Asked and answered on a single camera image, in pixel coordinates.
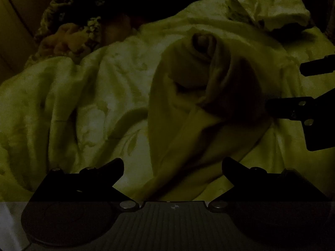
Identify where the light floral blanket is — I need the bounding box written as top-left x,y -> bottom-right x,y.
0,13 -> 335,202

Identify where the orange cloth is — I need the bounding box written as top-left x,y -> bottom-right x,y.
39,23 -> 93,58

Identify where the pinkish cloth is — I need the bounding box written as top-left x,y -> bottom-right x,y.
102,13 -> 138,46

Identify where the pale small garment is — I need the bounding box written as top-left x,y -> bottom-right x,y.
147,31 -> 276,202

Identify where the dark patterned blanket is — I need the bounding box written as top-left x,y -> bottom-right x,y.
26,0 -> 131,64

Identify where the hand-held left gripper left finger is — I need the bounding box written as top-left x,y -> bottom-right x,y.
28,158 -> 140,212

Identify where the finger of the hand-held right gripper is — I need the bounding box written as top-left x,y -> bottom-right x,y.
265,96 -> 335,152
299,55 -> 335,77

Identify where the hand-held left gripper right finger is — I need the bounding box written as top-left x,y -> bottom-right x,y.
209,157 -> 328,213

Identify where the white crumpled cloth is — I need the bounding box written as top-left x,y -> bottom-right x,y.
201,0 -> 312,32

